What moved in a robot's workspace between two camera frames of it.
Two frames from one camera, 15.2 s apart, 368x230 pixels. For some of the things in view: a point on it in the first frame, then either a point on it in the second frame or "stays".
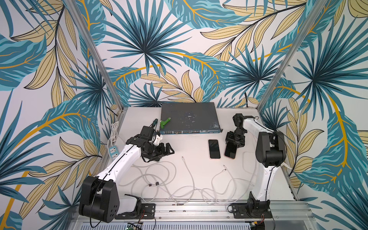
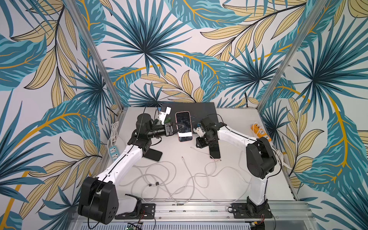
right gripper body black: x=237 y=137 -> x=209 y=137
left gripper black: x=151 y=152 -> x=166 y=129
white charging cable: x=226 y=200 -> x=239 y=163
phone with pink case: x=231 y=150 -> x=184 y=125
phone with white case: x=214 y=149 stays
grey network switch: x=189 y=118 stays
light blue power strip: x=114 y=152 stays
